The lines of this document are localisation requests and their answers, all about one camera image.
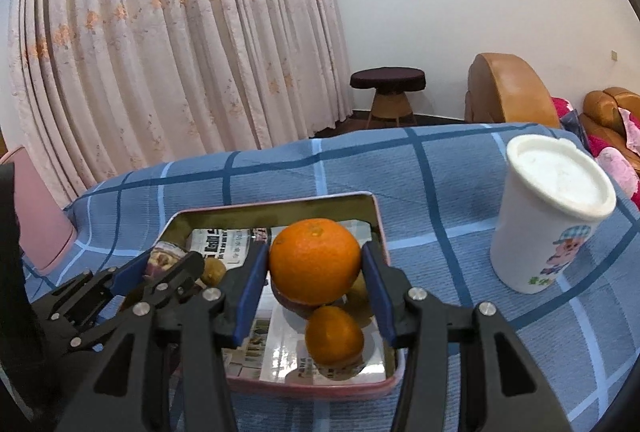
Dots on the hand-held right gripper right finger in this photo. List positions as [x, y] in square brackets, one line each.
[377, 292]

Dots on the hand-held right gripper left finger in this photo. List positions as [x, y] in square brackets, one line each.
[250, 292]

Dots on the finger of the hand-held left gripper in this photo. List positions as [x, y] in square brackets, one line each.
[180, 274]
[130, 269]

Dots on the brown kiwi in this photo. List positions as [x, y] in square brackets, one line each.
[360, 299]
[214, 271]

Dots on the small orange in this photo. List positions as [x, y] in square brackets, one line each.
[334, 337]

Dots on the large orange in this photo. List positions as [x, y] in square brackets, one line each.
[315, 262]

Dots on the pink tin box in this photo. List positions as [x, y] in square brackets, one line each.
[320, 389]

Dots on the printed paper leaflet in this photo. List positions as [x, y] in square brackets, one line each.
[285, 357]

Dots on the pink trash bin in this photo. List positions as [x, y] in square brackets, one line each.
[35, 222]

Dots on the blue plaid blanket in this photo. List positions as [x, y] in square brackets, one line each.
[450, 192]

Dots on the white cartoon print cup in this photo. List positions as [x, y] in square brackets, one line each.
[540, 232]

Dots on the dark round stool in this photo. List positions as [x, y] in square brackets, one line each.
[387, 79]

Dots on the pink floral curtain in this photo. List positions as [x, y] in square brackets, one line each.
[175, 37]

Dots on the brown leather armchair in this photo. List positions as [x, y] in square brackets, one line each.
[510, 87]

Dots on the pink floral blanket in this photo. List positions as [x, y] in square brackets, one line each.
[617, 167]

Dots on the pink floral pillow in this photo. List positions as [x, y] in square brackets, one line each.
[631, 124]

